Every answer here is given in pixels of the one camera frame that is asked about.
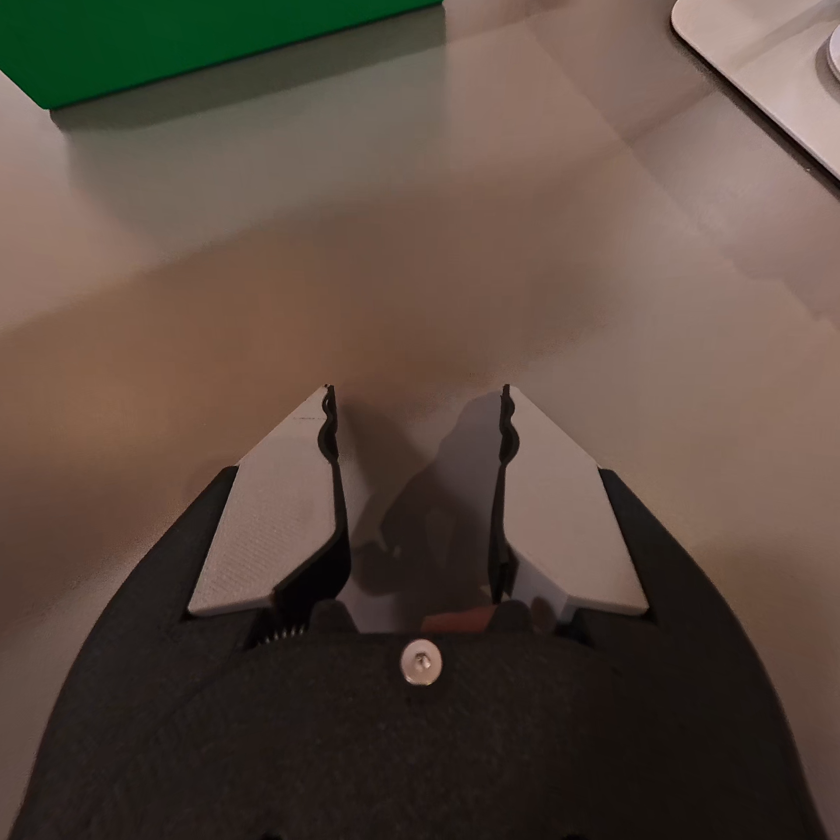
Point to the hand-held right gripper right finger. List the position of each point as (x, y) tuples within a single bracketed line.
[(564, 525)]

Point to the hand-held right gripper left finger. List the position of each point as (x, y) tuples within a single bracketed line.
[(269, 525)]

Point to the green plastic bin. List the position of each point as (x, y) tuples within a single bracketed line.
[(197, 39)]

